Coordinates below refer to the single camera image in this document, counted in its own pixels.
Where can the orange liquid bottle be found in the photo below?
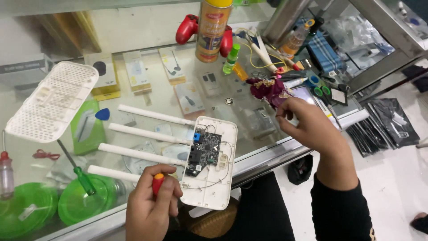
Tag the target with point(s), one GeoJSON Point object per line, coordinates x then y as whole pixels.
{"type": "Point", "coordinates": [294, 42]}

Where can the metal shelf frame with bags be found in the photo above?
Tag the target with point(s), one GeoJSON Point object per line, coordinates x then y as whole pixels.
{"type": "Point", "coordinates": [377, 30]}

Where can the grey long box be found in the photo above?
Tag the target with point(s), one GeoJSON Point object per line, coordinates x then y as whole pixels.
{"type": "Point", "coordinates": [23, 68]}

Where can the white yellow speaker box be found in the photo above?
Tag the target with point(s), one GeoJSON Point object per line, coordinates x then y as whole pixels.
{"type": "Point", "coordinates": [102, 75]}

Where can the yellow spray can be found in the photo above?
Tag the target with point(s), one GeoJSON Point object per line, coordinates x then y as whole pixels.
{"type": "Point", "coordinates": [212, 33]}

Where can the blue opening pick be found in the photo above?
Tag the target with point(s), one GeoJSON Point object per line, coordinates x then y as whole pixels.
{"type": "Point", "coordinates": [103, 114]}

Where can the white yellow earphone box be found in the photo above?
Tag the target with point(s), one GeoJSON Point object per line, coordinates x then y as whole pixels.
{"type": "Point", "coordinates": [172, 65]}

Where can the white yellow charger box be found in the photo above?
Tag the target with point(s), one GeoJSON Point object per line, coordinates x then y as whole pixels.
{"type": "Point", "coordinates": [137, 72]}

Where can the pile of black packets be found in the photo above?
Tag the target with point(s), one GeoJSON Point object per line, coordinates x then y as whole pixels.
{"type": "Point", "coordinates": [384, 127]}

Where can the blue tape roll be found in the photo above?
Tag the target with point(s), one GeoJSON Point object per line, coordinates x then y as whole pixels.
{"type": "Point", "coordinates": [314, 81]}

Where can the white stick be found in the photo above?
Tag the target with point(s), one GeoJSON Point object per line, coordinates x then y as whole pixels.
{"type": "Point", "coordinates": [264, 45]}

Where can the person's black trousers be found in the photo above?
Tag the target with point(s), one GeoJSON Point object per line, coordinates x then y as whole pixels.
{"type": "Point", "coordinates": [260, 214]}

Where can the person's left hand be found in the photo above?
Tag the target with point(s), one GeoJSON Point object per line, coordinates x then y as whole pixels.
{"type": "Point", "coordinates": [143, 211]}

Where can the person's right hand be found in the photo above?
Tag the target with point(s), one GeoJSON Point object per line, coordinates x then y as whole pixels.
{"type": "Point", "coordinates": [311, 130]}

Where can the small green spray bottle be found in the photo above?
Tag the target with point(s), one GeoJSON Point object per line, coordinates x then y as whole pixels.
{"type": "Point", "coordinates": [230, 60]}

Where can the clear plastic package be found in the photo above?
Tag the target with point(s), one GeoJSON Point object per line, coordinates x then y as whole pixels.
{"type": "Point", "coordinates": [259, 122]}

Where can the black square framed tool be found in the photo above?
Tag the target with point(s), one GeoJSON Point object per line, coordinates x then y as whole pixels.
{"type": "Point", "coordinates": [339, 95]}

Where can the white perforated router cover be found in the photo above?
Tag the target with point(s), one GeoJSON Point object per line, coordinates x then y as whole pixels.
{"type": "Point", "coordinates": [53, 100]}

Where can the black bag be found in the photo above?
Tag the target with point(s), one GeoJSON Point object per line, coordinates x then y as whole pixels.
{"type": "Point", "coordinates": [300, 170]}

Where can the white router base with antennas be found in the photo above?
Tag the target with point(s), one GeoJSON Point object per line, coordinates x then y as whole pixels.
{"type": "Point", "coordinates": [214, 189]}

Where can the green product box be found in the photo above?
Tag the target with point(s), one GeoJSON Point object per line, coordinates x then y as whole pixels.
{"type": "Point", "coordinates": [87, 134]}

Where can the white soldering iron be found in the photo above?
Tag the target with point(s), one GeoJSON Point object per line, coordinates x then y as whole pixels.
{"type": "Point", "coordinates": [262, 55]}

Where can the blue checkered cloth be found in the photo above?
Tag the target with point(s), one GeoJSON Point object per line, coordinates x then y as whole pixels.
{"type": "Point", "coordinates": [324, 52]}

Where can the brown wicker stool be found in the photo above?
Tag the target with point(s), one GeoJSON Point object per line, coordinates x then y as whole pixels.
{"type": "Point", "coordinates": [214, 222]}

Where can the maroon patterned cloth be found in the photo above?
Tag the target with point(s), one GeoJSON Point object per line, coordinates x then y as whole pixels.
{"type": "Point", "coordinates": [269, 90]}

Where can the dark bottle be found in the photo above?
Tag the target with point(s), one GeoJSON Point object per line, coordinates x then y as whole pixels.
{"type": "Point", "coordinates": [316, 25]}

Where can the green plastic bowl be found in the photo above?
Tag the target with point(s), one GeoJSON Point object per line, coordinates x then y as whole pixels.
{"type": "Point", "coordinates": [26, 207]}
{"type": "Point", "coordinates": [83, 204]}

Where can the red game controller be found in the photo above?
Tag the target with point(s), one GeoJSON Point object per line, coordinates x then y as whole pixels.
{"type": "Point", "coordinates": [185, 28]}

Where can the clear pack with black chargers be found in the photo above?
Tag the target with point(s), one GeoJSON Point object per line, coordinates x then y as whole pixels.
{"type": "Point", "coordinates": [210, 83]}

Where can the black router circuit board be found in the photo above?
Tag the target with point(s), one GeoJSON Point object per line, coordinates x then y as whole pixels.
{"type": "Point", "coordinates": [207, 150]}

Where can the phone with lit screen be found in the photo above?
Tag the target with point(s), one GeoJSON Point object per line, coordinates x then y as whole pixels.
{"type": "Point", "coordinates": [305, 94]}

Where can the person's left fingers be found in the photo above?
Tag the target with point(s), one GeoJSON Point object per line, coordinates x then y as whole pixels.
{"type": "Point", "coordinates": [172, 192]}

